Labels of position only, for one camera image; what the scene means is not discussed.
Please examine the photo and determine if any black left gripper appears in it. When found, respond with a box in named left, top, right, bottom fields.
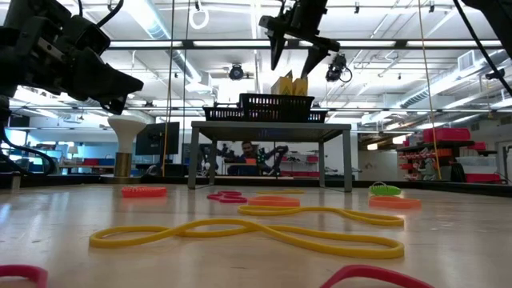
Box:
left=27, top=18, right=144, bottom=116

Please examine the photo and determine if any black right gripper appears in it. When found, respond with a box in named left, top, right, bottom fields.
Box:
left=258, top=0, right=341, bottom=79

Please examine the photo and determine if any black mesh basket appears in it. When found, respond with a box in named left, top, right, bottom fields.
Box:
left=202, top=106, right=243, bottom=122
left=307, top=108, right=330, bottom=123
left=238, top=92, right=316, bottom=123

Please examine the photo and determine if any red coil wristband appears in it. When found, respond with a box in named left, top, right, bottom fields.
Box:
left=121, top=185, right=168, bottom=199

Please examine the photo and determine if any white dome table lamp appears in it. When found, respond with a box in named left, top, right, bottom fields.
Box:
left=106, top=114, right=148, bottom=178

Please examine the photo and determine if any black overhead beam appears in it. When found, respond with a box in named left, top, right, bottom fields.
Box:
left=107, top=38, right=503, bottom=50

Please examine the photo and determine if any black computer monitor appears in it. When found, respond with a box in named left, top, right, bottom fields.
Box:
left=134, top=122, right=181, bottom=157

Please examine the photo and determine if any grey metal riser shelf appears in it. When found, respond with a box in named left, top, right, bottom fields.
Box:
left=187, top=121, right=354, bottom=194

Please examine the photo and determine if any person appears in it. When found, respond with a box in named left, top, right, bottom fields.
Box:
left=226, top=140, right=261, bottom=177

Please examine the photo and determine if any yellow rubber band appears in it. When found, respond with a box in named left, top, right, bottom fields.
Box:
left=238, top=205, right=406, bottom=228
left=88, top=218, right=406, bottom=260
left=255, top=188, right=306, bottom=196

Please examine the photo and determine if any red rubber band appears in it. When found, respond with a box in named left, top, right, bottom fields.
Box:
left=206, top=190, right=250, bottom=205
left=0, top=263, right=436, bottom=288

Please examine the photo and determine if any green coil wristband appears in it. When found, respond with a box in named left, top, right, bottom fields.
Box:
left=368, top=181, right=403, bottom=198

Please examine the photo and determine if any large red storage bin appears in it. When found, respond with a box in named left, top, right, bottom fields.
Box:
left=422, top=127, right=472, bottom=144

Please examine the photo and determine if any white storage bin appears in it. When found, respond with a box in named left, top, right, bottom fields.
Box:
left=455, top=156, right=498, bottom=175

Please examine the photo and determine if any small red storage bin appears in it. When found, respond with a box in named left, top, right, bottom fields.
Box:
left=466, top=173, right=502, bottom=185

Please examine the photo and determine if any black camera with cable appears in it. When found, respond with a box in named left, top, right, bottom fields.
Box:
left=324, top=52, right=354, bottom=84

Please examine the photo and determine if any round black overhead camera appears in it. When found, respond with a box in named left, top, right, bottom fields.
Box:
left=228, top=63, right=245, bottom=82

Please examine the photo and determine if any yellow hanging cable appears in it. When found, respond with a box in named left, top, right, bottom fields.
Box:
left=161, top=0, right=176, bottom=178

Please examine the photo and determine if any white hanging ring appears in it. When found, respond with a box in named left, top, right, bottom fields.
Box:
left=188, top=6, right=210, bottom=30

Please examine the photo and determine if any orange hanging cable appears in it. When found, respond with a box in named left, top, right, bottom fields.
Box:
left=418, top=0, right=442, bottom=180

